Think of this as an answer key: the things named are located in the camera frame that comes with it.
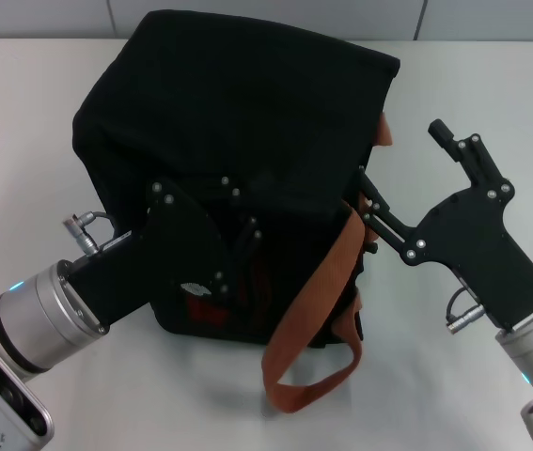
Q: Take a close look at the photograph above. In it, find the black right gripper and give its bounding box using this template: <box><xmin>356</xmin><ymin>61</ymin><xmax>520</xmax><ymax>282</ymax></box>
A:
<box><xmin>358</xmin><ymin>119</ymin><xmax>533</xmax><ymax>333</ymax></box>

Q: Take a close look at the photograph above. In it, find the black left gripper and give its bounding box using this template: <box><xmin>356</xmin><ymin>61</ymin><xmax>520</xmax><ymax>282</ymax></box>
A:
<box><xmin>66</xmin><ymin>171</ymin><xmax>290</xmax><ymax>330</ymax></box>

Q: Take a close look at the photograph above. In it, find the black bag with brown handles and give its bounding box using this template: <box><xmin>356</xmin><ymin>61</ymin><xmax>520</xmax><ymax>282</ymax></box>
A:
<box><xmin>71</xmin><ymin>8</ymin><xmax>401</xmax><ymax>414</ymax></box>

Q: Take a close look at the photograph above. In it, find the right gripper connector cable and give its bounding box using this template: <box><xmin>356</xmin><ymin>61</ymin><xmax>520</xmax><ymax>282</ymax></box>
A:
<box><xmin>444</xmin><ymin>286</ymin><xmax>486</xmax><ymax>333</ymax></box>

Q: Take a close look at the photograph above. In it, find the gripper connector cable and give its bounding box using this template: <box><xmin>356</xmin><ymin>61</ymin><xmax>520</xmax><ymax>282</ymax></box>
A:
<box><xmin>62</xmin><ymin>210</ymin><xmax>121</xmax><ymax>258</ymax></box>
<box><xmin>444</xmin><ymin>286</ymin><xmax>486</xmax><ymax>333</ymax></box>

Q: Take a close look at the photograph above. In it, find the left gripper connector cable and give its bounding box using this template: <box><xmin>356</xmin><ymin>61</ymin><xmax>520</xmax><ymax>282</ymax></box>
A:
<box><xmin>62</xmin><ymin>210</ymin><xmax>121</xmax><ymax>258</ymax></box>

